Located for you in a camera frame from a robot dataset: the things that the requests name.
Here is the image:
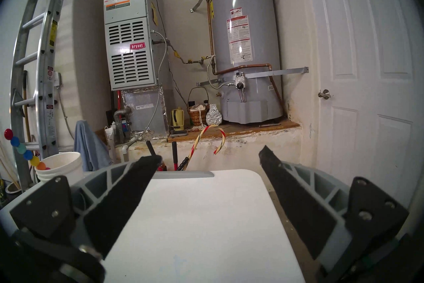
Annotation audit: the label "wooden platform board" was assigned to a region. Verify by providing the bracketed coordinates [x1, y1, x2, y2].
[167, 120, 300, 143]

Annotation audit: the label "gas pipe with yellow valve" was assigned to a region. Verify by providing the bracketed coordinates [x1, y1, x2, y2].
[167, 39, 216, 65]

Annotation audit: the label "white plastic bucket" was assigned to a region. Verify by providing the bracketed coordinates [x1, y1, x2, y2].
[35, 152, 85, 187]

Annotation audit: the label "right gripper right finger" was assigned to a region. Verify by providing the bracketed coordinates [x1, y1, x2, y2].
[258, 145, 409, 283]

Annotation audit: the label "red black handled loppers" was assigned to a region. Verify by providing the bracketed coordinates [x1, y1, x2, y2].
[146, 140, 178, 172]

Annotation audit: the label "blue hanging towel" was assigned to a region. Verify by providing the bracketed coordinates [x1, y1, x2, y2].
[74, 120, 113, 172]

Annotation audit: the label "red white candy cane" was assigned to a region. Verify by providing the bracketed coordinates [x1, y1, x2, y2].
[185, 125, 226, 170]

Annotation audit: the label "aluminium foil lump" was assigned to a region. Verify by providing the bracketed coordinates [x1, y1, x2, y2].
[205, 104, 223, 126]

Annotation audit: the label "white panel door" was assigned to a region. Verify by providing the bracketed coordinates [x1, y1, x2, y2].
[300, 0, 424, 206]

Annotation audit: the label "grey Bryant furnace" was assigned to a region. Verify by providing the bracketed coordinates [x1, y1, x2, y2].
[103, 0, 174, 140]

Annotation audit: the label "wicker basket with handle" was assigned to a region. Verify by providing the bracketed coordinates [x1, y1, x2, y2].
[187, 87, 210, 127]

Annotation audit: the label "grey water heater tank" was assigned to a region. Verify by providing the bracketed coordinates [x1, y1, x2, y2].
[207, 0, 284, 124]

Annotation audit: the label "multicolour bead stacking marker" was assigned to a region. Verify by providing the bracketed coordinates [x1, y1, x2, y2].
[4, 129, 52, 171]

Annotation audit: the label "yellow jug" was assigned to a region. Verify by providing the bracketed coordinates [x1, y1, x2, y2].
[170, 107, 185, 132]

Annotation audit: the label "white folding table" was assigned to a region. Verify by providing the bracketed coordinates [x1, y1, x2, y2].
[103, 170, 305, 283]

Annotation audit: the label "aluminium extension ladder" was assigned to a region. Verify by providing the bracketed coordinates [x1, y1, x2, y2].
[9, 0, 80, 191]

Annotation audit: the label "flexible metal conduit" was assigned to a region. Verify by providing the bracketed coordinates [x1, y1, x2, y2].
[128, 30, 166, 147]

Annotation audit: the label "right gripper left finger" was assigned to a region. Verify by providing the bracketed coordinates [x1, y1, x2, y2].
[0, 155, 163, 283]

